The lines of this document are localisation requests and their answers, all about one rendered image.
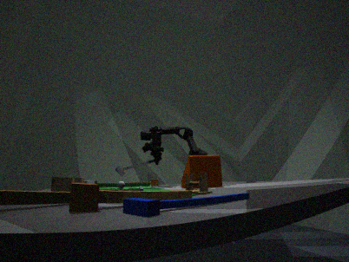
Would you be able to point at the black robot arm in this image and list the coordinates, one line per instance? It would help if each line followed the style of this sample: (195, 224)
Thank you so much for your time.
(155, 133)

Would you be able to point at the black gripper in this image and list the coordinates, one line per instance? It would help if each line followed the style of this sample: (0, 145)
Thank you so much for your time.
(156, 151)

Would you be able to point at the green putting mat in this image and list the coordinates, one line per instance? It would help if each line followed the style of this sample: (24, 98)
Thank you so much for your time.
(148, 188)

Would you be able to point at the white golf ball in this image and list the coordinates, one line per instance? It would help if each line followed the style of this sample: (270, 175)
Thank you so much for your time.
(121, 184)

